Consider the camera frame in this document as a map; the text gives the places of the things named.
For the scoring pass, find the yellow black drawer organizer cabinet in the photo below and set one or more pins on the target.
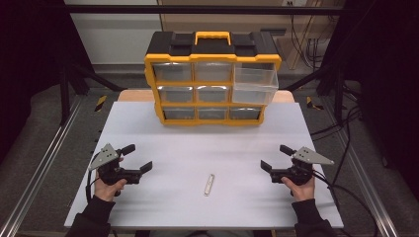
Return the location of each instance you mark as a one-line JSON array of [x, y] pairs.
[[212, 124]]

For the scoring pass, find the person's left hand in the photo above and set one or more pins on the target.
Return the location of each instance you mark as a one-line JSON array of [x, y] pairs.
[[106, 192]]

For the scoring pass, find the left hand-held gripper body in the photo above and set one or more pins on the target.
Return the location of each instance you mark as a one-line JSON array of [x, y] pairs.
[[104, 158]]

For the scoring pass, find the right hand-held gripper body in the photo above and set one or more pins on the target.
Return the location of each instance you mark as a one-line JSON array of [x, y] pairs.
[[301, 169]]

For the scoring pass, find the small silver metal bar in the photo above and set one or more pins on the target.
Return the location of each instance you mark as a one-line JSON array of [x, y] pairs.
[[209, 184]]

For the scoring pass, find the aluminium frame rail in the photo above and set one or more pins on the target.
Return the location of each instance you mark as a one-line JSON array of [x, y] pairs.
[[365, 184], [39, 171]]

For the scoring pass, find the yellow black striped marker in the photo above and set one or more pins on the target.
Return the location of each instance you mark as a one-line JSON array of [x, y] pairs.
[[100, 103], [312, 103]]

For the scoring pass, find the black horizontal crossbar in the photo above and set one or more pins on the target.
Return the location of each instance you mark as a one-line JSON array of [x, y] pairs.
[[197, 9]]

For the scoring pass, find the set of small clear drawers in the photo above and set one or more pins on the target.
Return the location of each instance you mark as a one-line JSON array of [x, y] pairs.
[[178, 94]]

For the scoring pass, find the clear plastic drawer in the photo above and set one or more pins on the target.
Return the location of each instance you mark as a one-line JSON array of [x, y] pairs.
[[255, 87]]

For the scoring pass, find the person's right hand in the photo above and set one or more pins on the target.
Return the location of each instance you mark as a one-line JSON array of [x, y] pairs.
[[303, 192]]

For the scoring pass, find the black metal stand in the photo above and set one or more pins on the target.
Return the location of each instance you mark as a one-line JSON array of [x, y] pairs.
[[70, 79], [331, 79]]

